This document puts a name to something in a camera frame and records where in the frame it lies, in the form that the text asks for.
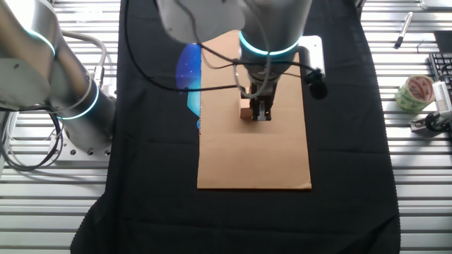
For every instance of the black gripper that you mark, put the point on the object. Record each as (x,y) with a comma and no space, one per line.
(263,91)

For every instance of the small wooden block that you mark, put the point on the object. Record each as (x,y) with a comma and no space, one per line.
(245,110)

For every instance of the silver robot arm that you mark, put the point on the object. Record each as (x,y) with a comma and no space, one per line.
(35,53)

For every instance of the brown cardboard sheet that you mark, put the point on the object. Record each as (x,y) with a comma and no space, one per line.
(247,155)

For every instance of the black cloth with blue print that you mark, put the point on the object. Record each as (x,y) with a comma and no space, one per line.
(152,176)

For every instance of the clear packing tape roll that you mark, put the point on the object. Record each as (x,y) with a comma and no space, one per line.
(409,98)

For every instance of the silver black marker pen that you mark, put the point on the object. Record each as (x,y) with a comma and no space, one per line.
(405,24)

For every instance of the small black hex key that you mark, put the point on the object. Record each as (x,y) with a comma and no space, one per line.
(419,45)

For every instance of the black keyboard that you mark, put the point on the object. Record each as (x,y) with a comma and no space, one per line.
(439,67)

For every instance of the black box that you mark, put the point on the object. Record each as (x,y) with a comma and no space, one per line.
(444,41)

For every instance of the grey flat device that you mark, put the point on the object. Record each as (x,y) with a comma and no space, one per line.
(436,3)

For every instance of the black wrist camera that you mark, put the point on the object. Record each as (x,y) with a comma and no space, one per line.
(318,90)

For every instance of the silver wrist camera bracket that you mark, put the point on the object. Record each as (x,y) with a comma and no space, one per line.
(314,49)

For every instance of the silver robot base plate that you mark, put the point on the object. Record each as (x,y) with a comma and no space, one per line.
(81,157)

